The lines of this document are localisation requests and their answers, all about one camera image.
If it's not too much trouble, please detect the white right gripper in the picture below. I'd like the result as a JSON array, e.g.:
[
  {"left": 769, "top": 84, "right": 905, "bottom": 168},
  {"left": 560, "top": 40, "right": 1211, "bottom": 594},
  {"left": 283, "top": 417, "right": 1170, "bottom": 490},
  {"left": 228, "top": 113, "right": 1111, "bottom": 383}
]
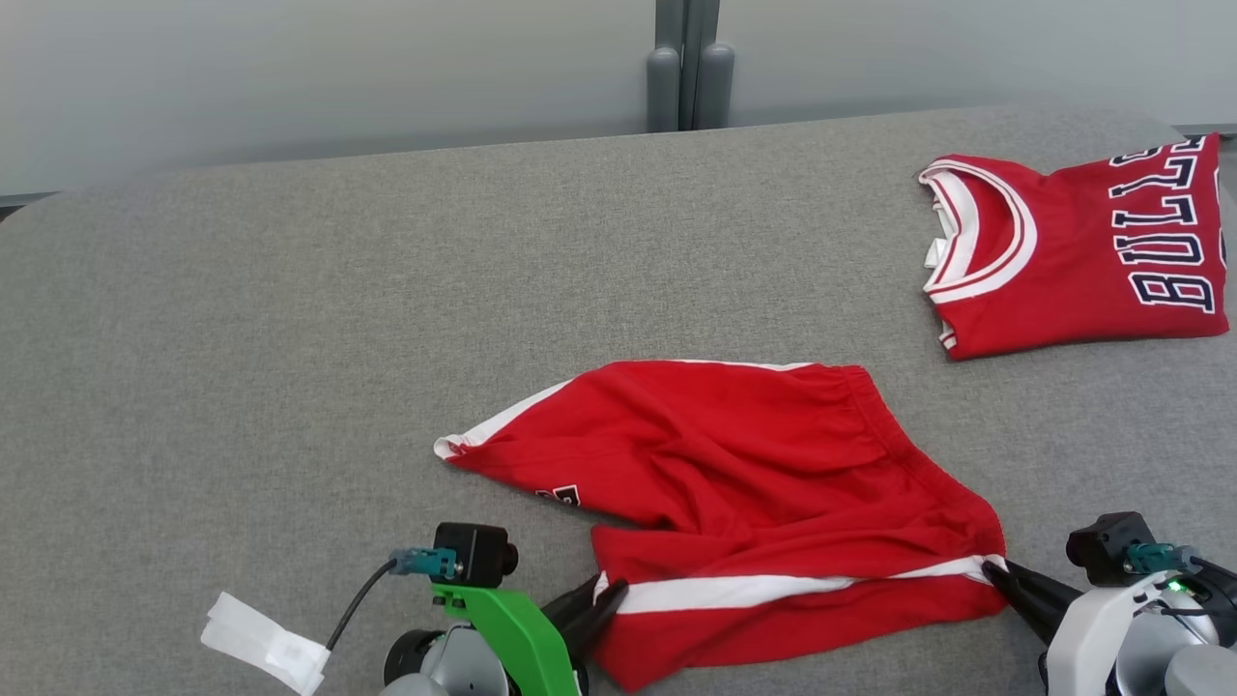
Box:
[{"left": 982, "top": 559, "right": 1192, "bottom": 696}]

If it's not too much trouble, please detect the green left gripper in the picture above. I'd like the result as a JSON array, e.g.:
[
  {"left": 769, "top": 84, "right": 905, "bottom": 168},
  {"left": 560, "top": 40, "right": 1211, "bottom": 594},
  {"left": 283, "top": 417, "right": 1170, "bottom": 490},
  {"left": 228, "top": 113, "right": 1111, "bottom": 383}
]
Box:
[{"left": 432, "top": 576, "right": 630, "bottom": 696}]

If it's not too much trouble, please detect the red basketball shorts white stripe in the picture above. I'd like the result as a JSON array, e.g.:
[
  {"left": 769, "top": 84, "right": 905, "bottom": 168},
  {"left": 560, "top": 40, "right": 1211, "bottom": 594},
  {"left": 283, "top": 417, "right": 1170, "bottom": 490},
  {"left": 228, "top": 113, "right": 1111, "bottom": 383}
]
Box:
[{"left": 433, "top": 360, "right": 1011, "bottom": 693}]

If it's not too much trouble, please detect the red Bulls basketball jersey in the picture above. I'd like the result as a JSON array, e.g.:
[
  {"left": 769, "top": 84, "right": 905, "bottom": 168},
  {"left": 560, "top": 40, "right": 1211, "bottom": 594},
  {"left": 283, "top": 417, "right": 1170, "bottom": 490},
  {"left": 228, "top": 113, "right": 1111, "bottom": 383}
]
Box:
[{"left": 916, "top": 133, "right": 1230, "bottom": 361}]

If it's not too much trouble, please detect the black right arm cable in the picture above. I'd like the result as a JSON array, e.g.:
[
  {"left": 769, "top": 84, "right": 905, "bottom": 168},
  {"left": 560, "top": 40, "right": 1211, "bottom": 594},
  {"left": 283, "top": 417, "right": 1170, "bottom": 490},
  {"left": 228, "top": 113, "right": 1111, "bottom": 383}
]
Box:
[{"left": 1126, "top": 543, "right": 1237, "bottom": 620}]

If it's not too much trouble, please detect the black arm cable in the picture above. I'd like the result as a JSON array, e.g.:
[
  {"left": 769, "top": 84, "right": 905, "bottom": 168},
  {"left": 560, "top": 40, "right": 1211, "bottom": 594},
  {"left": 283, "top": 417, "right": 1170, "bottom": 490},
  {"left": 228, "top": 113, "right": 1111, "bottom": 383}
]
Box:
[
  {"left": 1126, "top": 543, "right": 1237, "bottom": 620},
  {"left": 324, "top": 547, "right": 457, "bottom": 651}
]

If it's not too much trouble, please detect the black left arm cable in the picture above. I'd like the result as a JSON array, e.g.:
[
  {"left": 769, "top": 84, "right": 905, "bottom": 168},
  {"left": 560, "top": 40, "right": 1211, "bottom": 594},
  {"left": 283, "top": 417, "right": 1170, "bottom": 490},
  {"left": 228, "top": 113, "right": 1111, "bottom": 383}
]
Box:
[{"left": 324, "top": 547, "right": 457, "bottom": 651}]

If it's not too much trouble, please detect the white tape cable label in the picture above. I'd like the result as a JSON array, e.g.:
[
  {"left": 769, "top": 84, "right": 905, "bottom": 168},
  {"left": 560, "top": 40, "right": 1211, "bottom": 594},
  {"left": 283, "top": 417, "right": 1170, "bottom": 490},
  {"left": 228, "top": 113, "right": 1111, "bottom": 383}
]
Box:
[{"left": 201, "top": 592, "right": 331, "bottom": 696}]

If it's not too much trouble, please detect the grey double partition post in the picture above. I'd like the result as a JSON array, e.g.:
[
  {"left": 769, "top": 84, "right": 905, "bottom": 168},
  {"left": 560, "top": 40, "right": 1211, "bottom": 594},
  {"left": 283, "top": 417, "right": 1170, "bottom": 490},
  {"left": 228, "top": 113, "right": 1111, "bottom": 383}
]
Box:
[{"left": 646, "top": 0, "right": 735, "bottom": 133}]

